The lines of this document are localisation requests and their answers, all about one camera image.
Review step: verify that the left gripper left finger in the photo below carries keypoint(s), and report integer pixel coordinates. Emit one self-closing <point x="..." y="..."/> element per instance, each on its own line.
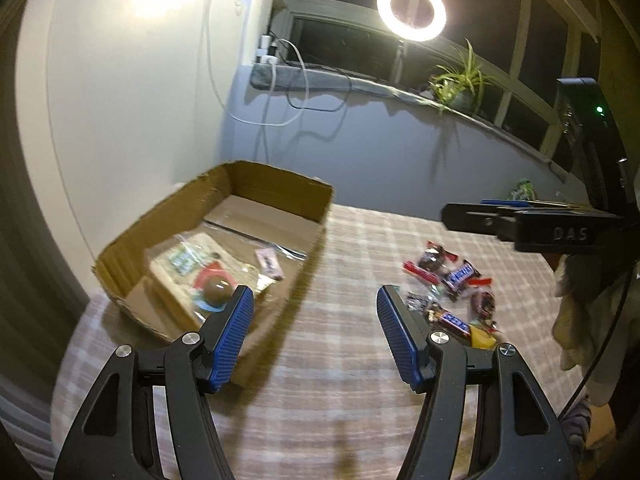
<point x="222" y="336"/>

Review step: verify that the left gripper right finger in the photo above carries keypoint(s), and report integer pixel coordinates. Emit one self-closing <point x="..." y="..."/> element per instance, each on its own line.
<point x="405" y="334"/>

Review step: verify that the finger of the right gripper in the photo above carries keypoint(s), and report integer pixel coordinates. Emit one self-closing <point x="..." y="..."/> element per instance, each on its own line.
<point x="529" y="204"/>
<point x="480" y="219"/>

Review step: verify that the yellow blue snack pouch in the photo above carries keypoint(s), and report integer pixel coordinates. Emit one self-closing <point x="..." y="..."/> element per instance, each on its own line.
<point x="481" y="339"/>

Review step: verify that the large Snickers bar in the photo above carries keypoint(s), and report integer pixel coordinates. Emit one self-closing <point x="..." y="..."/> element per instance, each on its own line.
<point x="456" y="279"/>

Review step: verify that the dark red candy bag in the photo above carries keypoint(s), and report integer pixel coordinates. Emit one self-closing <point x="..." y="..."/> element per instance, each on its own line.
<point x="483" y="305"/>
<point x="436" y="259"/>

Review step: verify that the pink white snack sachet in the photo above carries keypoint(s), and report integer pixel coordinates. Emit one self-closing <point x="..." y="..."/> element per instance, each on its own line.
<point x="269" y="264"/>

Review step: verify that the small Snickers bar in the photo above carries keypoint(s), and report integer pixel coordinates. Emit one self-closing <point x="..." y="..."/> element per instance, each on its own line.
<point x="452" y="325"/>

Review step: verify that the gloved right hand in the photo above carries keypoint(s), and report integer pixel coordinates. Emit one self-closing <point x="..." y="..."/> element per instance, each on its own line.
<point x="598" y="320"/>

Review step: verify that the green tissue box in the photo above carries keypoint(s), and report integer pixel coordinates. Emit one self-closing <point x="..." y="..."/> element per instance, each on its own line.
<point x="523" y="192"/>

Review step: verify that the black mini chocolate wrapper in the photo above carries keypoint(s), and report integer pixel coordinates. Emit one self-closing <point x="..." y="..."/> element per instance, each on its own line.
<point x="420" y="303"/>

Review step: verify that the bagged cookie snack pack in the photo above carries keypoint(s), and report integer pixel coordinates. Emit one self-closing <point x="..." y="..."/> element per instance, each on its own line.
<point x="195" y="273"/>

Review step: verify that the red snack wrapper strip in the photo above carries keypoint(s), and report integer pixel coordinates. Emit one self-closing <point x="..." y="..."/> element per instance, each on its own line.
<point x="421" y="274"/>

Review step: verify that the dark red candy bag top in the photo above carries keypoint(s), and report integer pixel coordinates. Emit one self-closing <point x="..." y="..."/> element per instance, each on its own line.
<point x="436" y="259"/>

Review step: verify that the plaid tablecloth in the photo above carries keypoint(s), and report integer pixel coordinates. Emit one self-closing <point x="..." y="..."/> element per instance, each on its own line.
<point x="324" y="399"/>

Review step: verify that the cardboard box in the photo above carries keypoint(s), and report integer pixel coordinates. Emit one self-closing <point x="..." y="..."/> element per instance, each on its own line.
<point x="242" y="222"/>

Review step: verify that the potted spider plant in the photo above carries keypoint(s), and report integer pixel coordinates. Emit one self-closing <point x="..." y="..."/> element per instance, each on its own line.
<point x="462" y="87"/>

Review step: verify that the grey windowsill cloth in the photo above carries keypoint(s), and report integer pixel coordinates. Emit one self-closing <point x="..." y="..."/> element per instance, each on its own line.
<point x="291" y="78"/>

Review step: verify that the white power adapter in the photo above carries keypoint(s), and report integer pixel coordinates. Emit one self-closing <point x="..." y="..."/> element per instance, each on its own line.
<point x="266" y="52"/>

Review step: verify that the ring light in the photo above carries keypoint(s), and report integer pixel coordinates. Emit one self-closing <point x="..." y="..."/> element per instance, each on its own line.
<point x="406" y="29"/>

